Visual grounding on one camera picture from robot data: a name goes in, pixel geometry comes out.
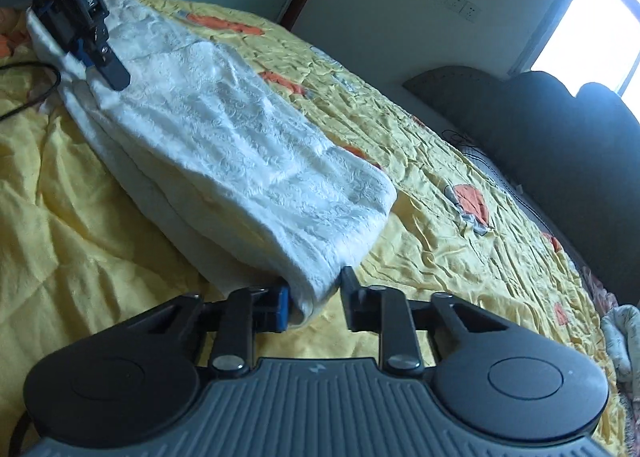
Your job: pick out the white textured pants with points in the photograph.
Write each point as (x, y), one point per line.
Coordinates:
(225, 137)

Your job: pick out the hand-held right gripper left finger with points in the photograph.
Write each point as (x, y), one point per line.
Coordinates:
(283, 309)

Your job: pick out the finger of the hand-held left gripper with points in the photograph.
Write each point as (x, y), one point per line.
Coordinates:
(62, 29)
(116, 74)

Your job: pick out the floral pink cloth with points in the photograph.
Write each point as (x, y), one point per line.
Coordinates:
(600, 287)

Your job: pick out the dark grey padded headboard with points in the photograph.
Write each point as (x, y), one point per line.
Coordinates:
(550, 137)

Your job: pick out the yellow printed blanket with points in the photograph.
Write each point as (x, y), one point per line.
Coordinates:
(450, 262)

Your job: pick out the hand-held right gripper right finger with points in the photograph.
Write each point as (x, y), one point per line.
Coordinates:
(350, 304)

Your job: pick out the bright window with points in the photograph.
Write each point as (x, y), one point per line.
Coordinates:
(590, 22)

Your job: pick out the white printed cloth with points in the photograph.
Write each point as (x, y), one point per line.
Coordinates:
(622, 342)

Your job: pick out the grey pillow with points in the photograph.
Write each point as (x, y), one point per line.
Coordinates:
(525, 207)

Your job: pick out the white wall socket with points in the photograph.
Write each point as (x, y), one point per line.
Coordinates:
(456, 6)

